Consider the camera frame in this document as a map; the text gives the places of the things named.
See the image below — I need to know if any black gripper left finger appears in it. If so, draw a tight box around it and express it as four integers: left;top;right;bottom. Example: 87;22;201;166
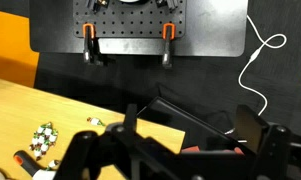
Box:
53;103;178;180

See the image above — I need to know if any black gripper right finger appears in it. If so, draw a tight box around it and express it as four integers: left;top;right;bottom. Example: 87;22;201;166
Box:
235;104;301;180

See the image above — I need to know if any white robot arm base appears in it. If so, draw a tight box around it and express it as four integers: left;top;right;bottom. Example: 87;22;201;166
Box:
117;0;148;5

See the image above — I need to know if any red item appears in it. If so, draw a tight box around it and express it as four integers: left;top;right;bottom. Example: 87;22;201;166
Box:
180;145;245;157

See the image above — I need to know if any black open box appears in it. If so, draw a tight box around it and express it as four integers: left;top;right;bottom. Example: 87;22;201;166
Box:
136;95;246;158

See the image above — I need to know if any black orange spring clamp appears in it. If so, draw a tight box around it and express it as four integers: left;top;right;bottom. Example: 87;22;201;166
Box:
160;22;177;69
81;22;104;67

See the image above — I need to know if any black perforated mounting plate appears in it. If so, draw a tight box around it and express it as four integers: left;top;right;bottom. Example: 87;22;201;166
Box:
72;0;187;39

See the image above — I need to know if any thin white cable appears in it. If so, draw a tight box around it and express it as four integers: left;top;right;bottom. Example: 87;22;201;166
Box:
224;13;288;144

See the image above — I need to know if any large black base plate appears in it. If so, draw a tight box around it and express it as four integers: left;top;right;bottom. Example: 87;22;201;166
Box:
28;0;249;58

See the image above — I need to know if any black mounting bracket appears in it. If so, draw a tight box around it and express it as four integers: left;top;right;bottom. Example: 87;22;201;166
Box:
85;0;110;14
155;0;178;12

